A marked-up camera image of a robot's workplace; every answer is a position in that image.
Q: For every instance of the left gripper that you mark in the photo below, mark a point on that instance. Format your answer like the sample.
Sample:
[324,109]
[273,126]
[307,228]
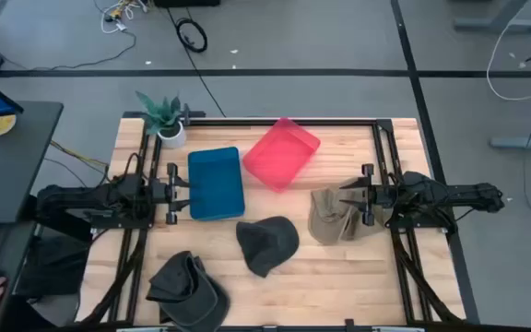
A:
[172,193]

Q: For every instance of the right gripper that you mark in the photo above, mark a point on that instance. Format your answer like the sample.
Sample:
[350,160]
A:
[370,196]

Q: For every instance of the tan bucket hat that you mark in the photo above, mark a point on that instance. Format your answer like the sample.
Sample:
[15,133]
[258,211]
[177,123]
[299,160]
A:
[327,216]

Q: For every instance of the dark cap with light trim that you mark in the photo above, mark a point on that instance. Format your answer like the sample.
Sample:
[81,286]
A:
[187,290]

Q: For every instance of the plain black cap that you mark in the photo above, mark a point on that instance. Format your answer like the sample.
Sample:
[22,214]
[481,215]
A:
[267,244]

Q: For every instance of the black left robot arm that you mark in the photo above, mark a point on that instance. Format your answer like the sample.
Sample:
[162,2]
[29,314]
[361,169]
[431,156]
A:
[86,198]

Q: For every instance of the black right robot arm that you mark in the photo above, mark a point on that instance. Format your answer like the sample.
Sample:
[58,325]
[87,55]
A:
[450,193]

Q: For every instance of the blue plastic bin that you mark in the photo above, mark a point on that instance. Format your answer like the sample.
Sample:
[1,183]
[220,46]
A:
[216,184]

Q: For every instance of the white plant pot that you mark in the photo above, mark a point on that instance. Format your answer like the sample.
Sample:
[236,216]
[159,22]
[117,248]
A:
[173,137]

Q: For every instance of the green artificial plant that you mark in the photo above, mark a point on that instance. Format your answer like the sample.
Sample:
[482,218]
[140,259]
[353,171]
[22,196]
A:
[161,113]

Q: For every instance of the pink translucent plastic bin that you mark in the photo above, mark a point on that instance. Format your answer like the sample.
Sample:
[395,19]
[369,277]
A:
[280,154]

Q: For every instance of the black bag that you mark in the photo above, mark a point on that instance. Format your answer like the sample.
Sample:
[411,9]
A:
[53,267]

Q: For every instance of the black side desk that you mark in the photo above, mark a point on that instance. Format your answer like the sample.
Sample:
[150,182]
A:
[7,170]

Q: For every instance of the grey desk foot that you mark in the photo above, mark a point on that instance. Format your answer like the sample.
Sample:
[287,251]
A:
[523,142]
[496,24]

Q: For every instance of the black box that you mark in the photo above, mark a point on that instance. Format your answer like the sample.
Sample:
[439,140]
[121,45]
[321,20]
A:
[187,3]

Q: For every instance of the black aluminium table frame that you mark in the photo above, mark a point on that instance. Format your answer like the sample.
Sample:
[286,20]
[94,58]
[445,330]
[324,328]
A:
[228,122]

